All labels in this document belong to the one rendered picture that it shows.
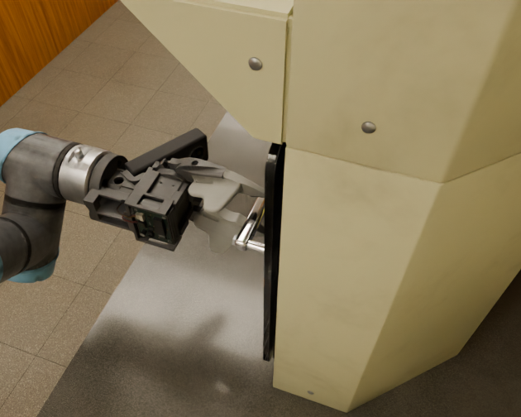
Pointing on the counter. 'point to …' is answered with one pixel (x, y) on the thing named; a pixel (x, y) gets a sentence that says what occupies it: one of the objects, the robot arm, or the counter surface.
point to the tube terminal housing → (401, 186)
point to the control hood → (231, 54)
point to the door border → (275, 242)
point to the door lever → (242, 242)
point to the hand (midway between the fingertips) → (260, 208)
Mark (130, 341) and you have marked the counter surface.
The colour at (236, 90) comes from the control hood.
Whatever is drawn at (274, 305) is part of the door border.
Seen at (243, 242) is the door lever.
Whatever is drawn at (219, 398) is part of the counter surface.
